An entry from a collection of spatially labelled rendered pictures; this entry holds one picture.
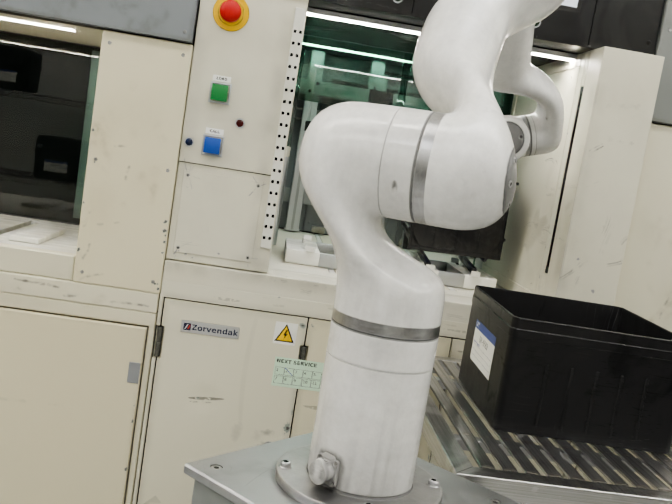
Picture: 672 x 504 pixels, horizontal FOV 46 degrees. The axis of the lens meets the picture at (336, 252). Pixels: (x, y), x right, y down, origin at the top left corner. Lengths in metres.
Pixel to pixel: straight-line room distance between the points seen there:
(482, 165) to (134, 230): 0.92
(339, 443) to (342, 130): 0.33
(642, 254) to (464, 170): 0.96
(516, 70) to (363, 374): 0.70
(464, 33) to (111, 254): 0.89
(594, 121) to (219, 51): 0.72
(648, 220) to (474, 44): 0.86
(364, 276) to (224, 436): 0.89
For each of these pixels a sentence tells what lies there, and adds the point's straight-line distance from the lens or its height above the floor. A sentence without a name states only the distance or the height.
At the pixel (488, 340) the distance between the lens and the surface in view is 1.30.
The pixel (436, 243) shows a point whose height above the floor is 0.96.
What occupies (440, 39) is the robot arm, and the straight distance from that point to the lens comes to 0.95.
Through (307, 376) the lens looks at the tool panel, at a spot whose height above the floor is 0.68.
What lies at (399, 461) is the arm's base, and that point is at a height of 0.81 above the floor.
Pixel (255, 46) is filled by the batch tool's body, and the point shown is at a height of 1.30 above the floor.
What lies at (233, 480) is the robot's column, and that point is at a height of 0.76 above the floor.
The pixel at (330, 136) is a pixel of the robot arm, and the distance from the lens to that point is 0.84.
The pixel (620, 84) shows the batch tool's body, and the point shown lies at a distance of 1.63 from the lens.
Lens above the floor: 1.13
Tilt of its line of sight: 7 degrees down
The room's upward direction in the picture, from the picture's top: 9 degrees clockwise
